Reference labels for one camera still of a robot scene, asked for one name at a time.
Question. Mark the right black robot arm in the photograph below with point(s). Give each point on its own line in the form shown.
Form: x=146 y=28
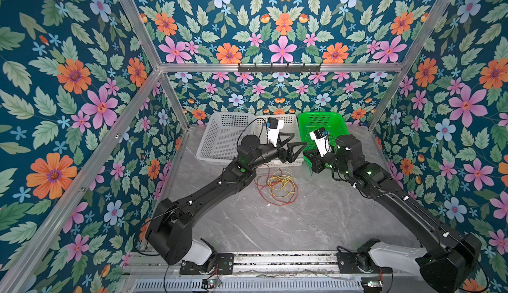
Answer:
x=445 y=258

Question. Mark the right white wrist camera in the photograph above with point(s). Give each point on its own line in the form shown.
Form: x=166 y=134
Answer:
x=321 y=139

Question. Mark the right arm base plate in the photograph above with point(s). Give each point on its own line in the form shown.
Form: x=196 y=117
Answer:
x=348 y=263

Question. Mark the black hook bar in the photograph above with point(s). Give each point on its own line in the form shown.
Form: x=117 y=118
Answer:
x=284 y=68

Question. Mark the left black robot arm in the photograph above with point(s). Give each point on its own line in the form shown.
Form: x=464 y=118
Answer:
x=170 y=231

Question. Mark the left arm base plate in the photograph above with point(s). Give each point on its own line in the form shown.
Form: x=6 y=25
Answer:
x=218 y=263

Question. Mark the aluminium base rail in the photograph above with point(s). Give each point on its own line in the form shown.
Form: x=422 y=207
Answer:
x=268 y=271

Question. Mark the green plastic basket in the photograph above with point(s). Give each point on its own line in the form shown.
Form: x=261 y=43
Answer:
x=321 y=120

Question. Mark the white mesh basket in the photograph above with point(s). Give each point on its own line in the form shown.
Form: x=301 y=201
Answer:
x=218 y=145

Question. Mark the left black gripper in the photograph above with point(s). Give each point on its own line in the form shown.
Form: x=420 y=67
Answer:
x=283 y=155

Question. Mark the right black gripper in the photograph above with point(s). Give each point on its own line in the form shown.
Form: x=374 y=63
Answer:
x=317 y=160

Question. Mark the cream perforated basket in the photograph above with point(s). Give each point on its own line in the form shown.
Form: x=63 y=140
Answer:
x=290 y=126

